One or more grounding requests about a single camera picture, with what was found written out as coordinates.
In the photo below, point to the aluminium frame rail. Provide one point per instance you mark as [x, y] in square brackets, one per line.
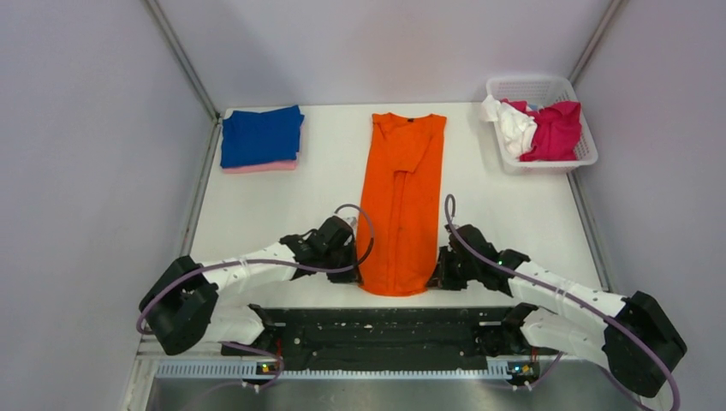
[150, 347]

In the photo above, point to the white plastic laundry basket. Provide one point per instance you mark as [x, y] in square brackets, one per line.
[540, 91]

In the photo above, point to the orange t shirt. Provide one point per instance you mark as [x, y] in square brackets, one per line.
[401, 196]

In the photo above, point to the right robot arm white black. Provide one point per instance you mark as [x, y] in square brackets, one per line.
[630, 337]

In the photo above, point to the crumpled magenta t shirt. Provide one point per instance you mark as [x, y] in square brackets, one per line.
[558, 131]

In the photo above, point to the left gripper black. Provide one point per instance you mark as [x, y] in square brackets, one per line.
[348, 276]

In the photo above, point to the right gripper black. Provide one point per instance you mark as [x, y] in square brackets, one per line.
[443, 278]

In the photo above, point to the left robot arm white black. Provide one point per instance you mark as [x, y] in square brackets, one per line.
[194, 303]

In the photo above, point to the crumpled white t shirt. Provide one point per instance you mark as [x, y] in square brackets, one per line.
[517, 127]

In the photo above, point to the folded pink t shirt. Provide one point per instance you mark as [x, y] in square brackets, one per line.
[281, 165]

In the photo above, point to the folded blue t shirt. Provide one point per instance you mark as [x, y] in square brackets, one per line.
[256, 138]

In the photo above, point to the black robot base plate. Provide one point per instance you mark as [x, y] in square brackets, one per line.
[390, 339]

